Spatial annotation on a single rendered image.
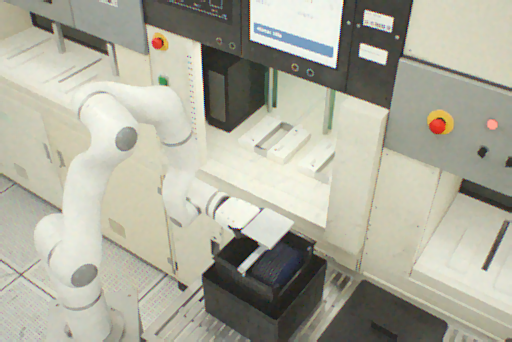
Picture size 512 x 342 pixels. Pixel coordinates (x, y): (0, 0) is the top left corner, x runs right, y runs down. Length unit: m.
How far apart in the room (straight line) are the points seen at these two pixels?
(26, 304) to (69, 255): 1.53
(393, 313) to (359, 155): 0.48
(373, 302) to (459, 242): 0.39
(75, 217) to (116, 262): 1.59
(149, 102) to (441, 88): 0.71
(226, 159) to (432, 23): 1.06
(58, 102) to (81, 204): 1.28
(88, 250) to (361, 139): 0.77
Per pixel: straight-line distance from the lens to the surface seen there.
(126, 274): 2.96
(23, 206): 3.47
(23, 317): 2.93
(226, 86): 2.19
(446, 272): 1.88
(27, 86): 2.83
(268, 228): 1.56
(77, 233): 1.45
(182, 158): 1.52
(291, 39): 1.60
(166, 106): 1.40
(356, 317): 1.71
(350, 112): 1.54
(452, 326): 1.89
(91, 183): 1.40
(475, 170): 1.53
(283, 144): 2.20
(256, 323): 1.66
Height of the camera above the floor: 2.24
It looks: 40 degrees down
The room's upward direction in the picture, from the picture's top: 1 degrees clockwise
